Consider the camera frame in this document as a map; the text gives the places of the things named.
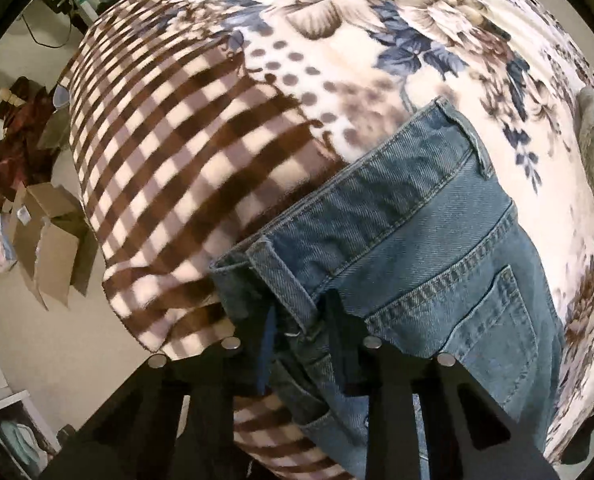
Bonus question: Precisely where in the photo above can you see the blue denim jeans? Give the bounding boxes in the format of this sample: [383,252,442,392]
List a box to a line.
[210,98,562,478]

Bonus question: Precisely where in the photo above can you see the brown cardboard box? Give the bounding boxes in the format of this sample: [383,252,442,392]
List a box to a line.
[8,183,97,309]

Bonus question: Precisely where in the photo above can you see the dark red cloth pile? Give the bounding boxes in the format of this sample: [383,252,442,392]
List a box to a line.
[0,76,59,211]

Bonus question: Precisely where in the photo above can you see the floral bed blanket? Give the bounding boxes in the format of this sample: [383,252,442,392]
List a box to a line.
[64,0,594,479]

